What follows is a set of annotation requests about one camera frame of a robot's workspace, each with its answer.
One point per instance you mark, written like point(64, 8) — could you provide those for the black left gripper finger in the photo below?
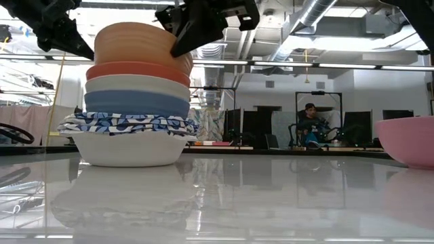
point(64, 39)

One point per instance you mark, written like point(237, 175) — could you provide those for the corrugated silver duct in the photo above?
point(210, 51)

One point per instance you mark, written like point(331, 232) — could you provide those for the silver ceiling air duct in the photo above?
point(315, 13)

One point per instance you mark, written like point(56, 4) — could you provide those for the pink cloth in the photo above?
point(20, 117)

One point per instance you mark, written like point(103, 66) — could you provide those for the long suspended light strip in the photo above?
point(346, 65)

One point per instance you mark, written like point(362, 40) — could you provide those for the blue plastic bowl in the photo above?
point(135, 103)

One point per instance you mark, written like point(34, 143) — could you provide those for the pink plastic bowl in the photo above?
point(410, 142)

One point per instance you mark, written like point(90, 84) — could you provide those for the black panel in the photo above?
point(256, 128)

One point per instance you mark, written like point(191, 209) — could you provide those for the cream plastic bowl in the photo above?
point(135, 83)

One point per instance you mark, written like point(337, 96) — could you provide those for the leaf patterned cloth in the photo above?
point(210, 123)

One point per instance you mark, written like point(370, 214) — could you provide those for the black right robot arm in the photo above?
point(420, 17)

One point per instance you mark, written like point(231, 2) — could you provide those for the black metal frame stand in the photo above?
point(217, 88)
point(318, 92)

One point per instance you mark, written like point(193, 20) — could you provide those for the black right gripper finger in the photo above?
point(198, 27)

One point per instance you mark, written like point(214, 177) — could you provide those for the coral red plastic bowl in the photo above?
point(135, 68)

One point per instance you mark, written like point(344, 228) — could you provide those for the white scalloped bottom bowl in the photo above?
point(129, 150)

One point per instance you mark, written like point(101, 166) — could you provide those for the person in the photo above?
point(310, 123)

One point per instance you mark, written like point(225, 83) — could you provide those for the orange plastic bowl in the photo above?
point(135, 42)

